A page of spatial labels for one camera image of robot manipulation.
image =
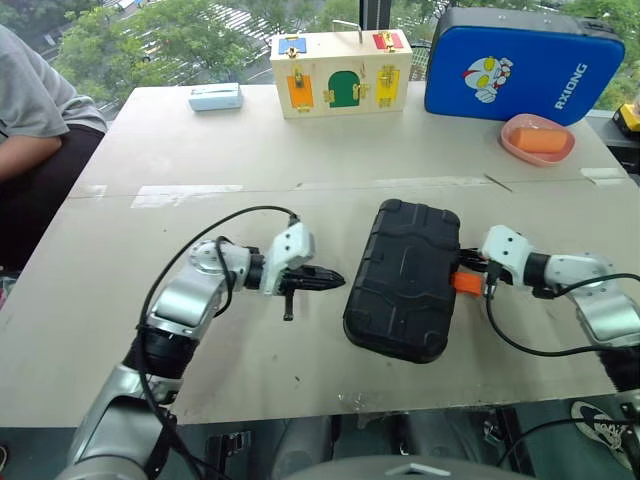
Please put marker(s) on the dark window frame post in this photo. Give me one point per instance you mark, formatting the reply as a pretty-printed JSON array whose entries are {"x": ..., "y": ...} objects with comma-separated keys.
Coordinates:
[{"x": 376, "y": 12}]

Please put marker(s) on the long clear tape strip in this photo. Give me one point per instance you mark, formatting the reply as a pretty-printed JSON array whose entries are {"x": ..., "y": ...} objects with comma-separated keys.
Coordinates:
[{"x": 170, "y": 196}]

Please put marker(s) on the black plastic tool case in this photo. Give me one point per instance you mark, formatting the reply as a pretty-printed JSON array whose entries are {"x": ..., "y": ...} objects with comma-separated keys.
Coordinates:
[{"x": 405, "y": 280}]

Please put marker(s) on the wooden lock puzzle box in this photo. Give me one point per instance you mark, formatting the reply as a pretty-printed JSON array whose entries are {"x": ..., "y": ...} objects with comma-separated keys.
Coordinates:
[{"x": 345, "y": 70}]

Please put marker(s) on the orange cylinder block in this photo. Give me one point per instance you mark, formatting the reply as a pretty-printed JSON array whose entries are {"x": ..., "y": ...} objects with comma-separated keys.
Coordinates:
[{"x": 542, "y": 140}]

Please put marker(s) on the black white sneaker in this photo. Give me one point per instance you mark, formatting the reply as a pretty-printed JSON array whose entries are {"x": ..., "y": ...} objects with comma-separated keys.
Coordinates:
[{"x": 600, "y": 425}]

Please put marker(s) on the short clear tape strip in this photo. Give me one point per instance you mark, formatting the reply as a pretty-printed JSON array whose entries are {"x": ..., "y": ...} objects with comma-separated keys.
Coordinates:
[{"x": 605, "y": 176}]

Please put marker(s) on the black metal bracket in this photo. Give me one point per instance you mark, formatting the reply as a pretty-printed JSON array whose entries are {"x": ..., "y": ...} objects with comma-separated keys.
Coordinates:
[{"x": 230, "y": 447}]

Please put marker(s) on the bystander in grey shirt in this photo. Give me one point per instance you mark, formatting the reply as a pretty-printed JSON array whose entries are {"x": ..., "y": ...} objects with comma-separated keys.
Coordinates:
[{"x": 30, "y": 95}]

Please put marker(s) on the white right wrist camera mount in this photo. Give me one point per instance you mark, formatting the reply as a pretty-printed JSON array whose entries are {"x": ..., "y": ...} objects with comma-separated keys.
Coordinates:
[{"x": 507, "y": 250}]

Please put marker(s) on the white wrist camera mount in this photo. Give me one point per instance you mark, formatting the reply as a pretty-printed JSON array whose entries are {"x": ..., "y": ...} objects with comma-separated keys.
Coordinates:
[
  {"x": 507, "y": 250},
  {"x": 290, "y": 250}
]

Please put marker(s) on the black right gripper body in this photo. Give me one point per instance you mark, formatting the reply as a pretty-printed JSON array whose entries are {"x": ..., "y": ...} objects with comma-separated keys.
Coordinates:
[{"x": 492, "y": 270}]

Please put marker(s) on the bystander bare forearm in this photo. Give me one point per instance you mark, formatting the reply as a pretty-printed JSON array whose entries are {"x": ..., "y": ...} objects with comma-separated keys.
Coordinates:
[{"x": 25, "y": 157}]

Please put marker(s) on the yellow black power tool battery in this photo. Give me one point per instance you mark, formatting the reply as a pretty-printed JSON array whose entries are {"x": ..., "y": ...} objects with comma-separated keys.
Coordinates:
[{"x": 627, "y": 120}]

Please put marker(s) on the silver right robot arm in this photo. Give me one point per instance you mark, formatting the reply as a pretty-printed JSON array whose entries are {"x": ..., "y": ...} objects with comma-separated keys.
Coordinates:
[{"x": 600, "y": 300}]

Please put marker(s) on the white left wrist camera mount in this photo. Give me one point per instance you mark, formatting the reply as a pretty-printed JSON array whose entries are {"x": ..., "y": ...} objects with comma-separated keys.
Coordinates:
[{"x": 290, "y": 250}]

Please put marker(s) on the black side table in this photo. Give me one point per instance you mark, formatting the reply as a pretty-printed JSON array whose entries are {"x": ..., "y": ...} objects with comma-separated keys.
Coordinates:
[{"x": 625, "y": 150}]

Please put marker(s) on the pink plastic bowl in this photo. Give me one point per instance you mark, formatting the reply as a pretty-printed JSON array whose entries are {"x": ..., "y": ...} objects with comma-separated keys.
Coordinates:
[{"x": 512, "y": 147}]

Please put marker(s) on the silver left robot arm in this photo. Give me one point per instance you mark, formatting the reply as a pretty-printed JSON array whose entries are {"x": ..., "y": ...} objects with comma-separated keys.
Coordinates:
[{"x": 185, "y": 300}]

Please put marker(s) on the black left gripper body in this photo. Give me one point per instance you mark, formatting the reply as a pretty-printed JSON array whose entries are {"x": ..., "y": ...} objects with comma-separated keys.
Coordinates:
[{"x": 297, "y": 282}]

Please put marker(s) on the light blue tissue pack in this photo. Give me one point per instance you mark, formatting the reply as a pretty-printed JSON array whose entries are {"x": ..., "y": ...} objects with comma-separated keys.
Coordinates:
[{"x": 215, "y": 97}]

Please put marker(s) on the blue cartoon print case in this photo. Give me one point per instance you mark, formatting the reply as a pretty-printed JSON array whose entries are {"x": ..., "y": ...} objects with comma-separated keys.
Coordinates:
[{"x": 525, "y": 65}]

